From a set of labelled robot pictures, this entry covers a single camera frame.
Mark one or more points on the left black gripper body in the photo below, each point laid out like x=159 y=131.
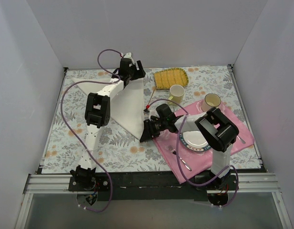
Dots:
x=136 y=71

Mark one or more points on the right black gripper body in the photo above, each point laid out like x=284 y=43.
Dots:
x=152 y=126

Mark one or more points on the gold fork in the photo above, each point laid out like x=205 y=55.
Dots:
x=151 y=95

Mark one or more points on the white cloth napkin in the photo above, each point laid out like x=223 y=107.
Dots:
x=127 y=108

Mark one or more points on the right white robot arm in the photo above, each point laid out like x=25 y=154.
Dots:
x=217 y=129

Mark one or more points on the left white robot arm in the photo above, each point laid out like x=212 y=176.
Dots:
x=97 y=116

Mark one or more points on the yellow woven bamboo tray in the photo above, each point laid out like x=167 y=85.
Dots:
x=164 y=79

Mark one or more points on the silver fork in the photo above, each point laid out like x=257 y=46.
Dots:
x=173 y=151

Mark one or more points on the yellow-green mug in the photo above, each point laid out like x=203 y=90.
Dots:
x=176 y=93

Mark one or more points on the white plate blue rim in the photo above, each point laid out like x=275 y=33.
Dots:
x=194 y=141

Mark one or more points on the cream enamel mug dark rim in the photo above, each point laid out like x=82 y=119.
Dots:
x=210 y=101

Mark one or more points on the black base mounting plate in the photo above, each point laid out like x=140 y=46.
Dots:
x=144 y=186

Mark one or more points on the floral tablecloth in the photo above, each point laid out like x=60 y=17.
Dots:
x=119 y=151

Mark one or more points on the silver spoon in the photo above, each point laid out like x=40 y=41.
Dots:
x=243 y=142

